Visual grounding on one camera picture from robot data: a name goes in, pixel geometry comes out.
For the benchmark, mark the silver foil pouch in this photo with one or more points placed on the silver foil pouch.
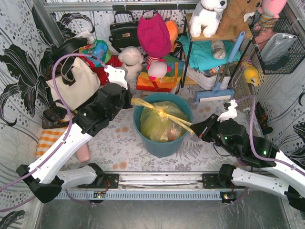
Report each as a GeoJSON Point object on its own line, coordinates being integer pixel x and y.
{"type": "Point", "coordinates": [277, 46]}

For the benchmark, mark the yellow plush duck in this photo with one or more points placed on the yellow plush duck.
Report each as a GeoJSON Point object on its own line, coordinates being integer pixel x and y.
{"type": "Point", "coordinates": [251, 74]}

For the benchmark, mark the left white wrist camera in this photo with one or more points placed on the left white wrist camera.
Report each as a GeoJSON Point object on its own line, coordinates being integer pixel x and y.
{"type": "Point", "coordinates": [117, 75]}

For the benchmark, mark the orange checkered cloth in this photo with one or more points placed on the orange checkered cloth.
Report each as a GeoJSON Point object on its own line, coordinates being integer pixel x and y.
{"type": "Point", "coordinates": [47, 139]}

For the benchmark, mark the cream plush sheep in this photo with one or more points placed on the cream plush sheep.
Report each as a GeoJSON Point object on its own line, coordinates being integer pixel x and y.
{"type": "Point", "coordinates": [132, 59]}

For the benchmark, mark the black metal shelf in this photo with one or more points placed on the black metal shelf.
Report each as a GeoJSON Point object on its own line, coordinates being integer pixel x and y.
{"type": "Point", "coordinates": [230, 36]}

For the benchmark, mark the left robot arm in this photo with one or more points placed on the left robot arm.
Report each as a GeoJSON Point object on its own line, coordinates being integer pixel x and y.
{"type": "Point", "coordinates": [44, 176]}

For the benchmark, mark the magenta fuzzy bag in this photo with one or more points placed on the magenta fuzzy bag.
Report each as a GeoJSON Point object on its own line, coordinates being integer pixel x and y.
{"type": "Point", "coordinates": [154, 37]}

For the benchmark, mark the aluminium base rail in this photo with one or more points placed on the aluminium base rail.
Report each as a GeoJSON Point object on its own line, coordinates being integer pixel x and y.
{"type": "Point", "coordinates": [157, 181]}

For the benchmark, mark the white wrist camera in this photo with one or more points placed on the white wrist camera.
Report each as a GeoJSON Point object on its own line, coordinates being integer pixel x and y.
{"type": "Point", "coordinates": [117, 75]}
{"type": "Point", "coordinates": [230, 112]}

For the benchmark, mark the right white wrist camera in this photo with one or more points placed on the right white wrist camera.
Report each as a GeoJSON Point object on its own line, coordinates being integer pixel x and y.
{"type": "Point", "coordinates": [230, 112]}

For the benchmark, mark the black wire basket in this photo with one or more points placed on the black wire basket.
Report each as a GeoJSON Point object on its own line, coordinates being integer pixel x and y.
{"type": "Point", "coordinates": [263, 31]}

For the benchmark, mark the teal folded cloth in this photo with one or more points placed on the teal folded cloth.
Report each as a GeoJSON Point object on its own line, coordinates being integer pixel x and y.
{"type": "Point", "coordinates": [201, 56]}

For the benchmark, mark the brown plush bear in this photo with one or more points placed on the brown plush bear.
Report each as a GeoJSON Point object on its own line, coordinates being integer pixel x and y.
{"type": "Point", "coordinates": [236, 16]}

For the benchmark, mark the colourful printed bag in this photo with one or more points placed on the colourful printed bag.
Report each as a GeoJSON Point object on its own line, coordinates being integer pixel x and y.
{"type": "Point", "coordinates": [98, 49]}

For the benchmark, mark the pink plush pig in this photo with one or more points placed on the pink plush pig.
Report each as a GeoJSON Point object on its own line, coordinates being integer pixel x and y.
{"type": "Point", "coordinates": [157, 68]}

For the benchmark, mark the black leather handbag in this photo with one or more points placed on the black leather handbag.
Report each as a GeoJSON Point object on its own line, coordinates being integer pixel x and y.
{"type": "Point", "coordinates": [124, 34]}

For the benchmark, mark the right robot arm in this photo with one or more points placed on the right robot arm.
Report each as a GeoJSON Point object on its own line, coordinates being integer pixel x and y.
{"type": "Point", "coordinates": [288, 180]}

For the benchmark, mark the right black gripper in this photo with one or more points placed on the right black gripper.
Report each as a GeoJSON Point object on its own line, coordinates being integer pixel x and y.
{"type": "Point", "coordinates": [212, 129]}

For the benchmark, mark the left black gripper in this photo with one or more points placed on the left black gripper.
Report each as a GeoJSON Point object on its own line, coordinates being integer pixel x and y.
{"type": "Point", "coordinates": [127, 98]}

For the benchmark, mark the yellow plastic trash bag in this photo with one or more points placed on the yellow plastic trash bag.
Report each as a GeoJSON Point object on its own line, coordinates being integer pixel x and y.
{"type": "Point", "coordinates": [162, 121]}

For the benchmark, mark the white plush dog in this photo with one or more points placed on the white plush dog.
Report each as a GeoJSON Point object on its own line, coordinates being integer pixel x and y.
{"type": "Point", "coordinates": [206, 17]}

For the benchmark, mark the pink glasses case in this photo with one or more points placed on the pink glasses case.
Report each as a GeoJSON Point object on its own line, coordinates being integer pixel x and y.
{"type": "Point", "coordinates": [83, 153]}

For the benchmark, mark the red cloth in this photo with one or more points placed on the red cloth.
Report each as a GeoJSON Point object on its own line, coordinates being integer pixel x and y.
{"type": "Point", "coordinates": [97, 68]}

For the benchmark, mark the orange plush toy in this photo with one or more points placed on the orange plush toy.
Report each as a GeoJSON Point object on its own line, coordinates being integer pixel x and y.
{"type": "Point", "coordinates": [173, 33]}

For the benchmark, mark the white sneaker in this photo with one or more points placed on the white sneaker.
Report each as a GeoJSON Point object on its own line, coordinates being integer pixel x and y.
{"type": "Point", "coordinates": [208, 82]}

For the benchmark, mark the brown patterned handbag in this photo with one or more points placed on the brown patterned handbag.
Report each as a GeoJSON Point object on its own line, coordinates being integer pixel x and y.
{"type": "Point", "coordinates": [55, 117]}

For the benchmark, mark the teal plastic trash bin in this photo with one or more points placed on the teal plastic trash bin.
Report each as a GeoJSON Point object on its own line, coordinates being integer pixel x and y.
{"type": "Point", "coordinates": [158, 149]}

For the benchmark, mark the rainbow striped bag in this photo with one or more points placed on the rainbow striped bag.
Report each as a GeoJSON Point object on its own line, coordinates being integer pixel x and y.
{"type": "Point", "coordinates": [168, 82]}

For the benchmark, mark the pink plush toy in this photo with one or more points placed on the pink plush toy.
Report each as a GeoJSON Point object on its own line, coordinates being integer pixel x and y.
{"type": "Point", "coordinates": [270, 9]}

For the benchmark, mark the grey chenille duster mop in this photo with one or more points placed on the grey chenille duster mop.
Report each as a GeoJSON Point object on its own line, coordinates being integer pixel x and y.
{"type": "Point", "coordinates": [241, 90]}

